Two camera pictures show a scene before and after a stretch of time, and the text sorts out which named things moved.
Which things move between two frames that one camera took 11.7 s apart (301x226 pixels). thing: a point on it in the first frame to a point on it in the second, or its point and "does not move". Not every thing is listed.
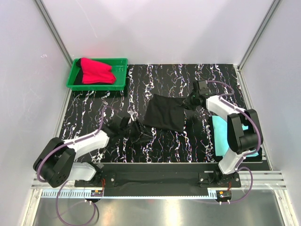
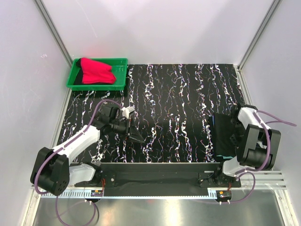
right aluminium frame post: x=270 y=12 does not move
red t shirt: x=94 y=72 does not move
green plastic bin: x=119 y=69 does not move
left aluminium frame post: x=51 y=27 does not move
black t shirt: x=165 y=113 to x=220 y=125
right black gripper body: x=191 y=102 to x=239 y=131
